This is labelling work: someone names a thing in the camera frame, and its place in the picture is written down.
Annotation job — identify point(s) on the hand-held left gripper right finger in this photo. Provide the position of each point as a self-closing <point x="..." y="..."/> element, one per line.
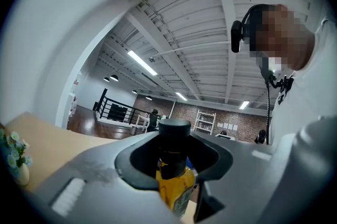
<point x="263" y="181"/>

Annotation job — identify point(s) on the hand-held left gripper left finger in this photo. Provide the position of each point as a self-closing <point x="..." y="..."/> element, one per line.
<point x="105" y="191"/>

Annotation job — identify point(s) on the small yellow bottle black cap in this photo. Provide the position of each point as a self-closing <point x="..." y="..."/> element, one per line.
<point x="173" y="186"/>

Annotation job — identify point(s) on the long white desk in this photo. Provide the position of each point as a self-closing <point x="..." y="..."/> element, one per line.
<point x="223" y="136"/>

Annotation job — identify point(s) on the steel waste bin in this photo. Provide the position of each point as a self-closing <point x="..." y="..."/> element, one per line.
<point x="134" y="130"/>

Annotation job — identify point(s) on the long fluorescent ceiling light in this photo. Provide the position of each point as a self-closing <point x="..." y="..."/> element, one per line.
<point x="244" y="105"/>
<point x="181" y="96"/>
<point x="142" y="62"/>

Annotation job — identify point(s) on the black cabinet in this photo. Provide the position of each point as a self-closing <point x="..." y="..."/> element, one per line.
<point x="117" y="112"/>

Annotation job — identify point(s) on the white table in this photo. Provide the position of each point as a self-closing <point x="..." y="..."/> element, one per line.
<point x="140" y="117"/>

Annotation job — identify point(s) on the black metal railing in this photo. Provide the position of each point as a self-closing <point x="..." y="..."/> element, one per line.
<point x="104" y="104"/>

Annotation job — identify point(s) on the white shelving rack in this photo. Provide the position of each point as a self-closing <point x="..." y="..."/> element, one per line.
<point x="204" y="112"/>

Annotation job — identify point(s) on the white vase with pale flowers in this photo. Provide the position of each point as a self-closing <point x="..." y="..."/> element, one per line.
<point x="13" y="157"/>

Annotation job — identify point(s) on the person's white shirt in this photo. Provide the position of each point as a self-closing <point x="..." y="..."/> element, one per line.
<point x="310" y="91"/>

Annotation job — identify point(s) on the black pendant lamp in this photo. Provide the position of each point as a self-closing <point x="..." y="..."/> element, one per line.
<point x="114" y="78"/>
<point x="134" y="91"/>
<point x="148" y="98"/>
<point x="106" y="79"/>

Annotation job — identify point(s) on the person's head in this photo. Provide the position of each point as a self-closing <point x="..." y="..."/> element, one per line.
<point x="284" y="36"/>

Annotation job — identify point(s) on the white wall box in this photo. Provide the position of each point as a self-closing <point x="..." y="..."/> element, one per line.
<point x="77" y="78"/>

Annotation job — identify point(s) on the ceiling security camera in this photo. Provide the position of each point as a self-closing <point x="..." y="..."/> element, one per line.
<point x="152" y="60"/>

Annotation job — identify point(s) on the black head-mounted camera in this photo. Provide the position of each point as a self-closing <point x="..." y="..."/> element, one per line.
<point x="237" y="36"/>

